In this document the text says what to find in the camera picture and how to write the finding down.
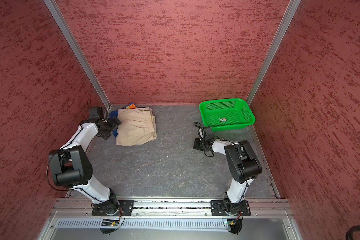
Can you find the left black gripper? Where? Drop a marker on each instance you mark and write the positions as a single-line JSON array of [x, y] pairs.
[[105, 134]]

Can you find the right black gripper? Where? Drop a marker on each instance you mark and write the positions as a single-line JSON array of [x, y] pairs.
[[196, 145]]

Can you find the rainbow striped shorts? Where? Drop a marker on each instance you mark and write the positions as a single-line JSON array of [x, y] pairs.
[[117, 114]]

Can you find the beige shorts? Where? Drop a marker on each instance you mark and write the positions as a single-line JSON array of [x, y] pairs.
[[138, 127]]

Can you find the green plastic basket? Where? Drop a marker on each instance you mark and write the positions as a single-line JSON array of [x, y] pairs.
[[237, 111]]

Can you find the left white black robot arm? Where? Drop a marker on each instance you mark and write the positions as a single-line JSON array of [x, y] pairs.
[[70, 167]]

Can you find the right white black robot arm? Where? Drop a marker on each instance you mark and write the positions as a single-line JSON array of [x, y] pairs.
[[244, 168]]

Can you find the right base connector board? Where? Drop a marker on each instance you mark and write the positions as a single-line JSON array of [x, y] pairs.
[[234, 226]]

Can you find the base connector board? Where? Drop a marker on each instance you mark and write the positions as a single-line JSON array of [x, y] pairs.
[[234, 226], [109, 223]]

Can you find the left base connector board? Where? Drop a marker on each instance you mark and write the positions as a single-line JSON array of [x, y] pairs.
[[109, 223]]

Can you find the white perforated vent strip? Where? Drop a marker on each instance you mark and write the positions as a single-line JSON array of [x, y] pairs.
[[214, 224]]

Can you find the left aluminium corner post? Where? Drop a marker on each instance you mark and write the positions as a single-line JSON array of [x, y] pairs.
[[69, 36]]

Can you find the aluminium corner post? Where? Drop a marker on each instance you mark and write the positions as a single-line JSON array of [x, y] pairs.
[[69, 36], [278, 37]]

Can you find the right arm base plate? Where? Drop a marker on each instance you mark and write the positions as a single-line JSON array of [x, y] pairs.
[[226, 208]]

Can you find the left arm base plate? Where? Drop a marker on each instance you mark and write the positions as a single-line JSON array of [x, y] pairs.
[[121, 207]]

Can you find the aluminium front rail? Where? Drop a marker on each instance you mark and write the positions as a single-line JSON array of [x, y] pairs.
[[78, 207]]

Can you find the right aluminium corner post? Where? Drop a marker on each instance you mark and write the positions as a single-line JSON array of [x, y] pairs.
[[278, 37]]

